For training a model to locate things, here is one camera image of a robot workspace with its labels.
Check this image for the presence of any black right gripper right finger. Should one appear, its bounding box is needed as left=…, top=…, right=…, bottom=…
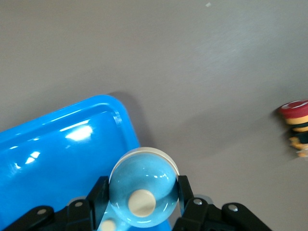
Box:
left=172, top=175, right=273, bottom=231

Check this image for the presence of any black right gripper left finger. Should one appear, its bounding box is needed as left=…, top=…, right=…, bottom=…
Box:
left=0, top=176, right=111, bottom=231

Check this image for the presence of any blue bell with cream button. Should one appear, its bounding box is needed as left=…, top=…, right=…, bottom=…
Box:
left=108, top=146, right=180, bottom=228

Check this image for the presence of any blue plastic tray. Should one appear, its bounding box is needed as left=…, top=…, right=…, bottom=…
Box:
left=0, top=94, right=173, bottom=231

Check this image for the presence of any red yellow emergency stop button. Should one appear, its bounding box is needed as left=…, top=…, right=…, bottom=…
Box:
left=276, top=99, right=308, bottom=159

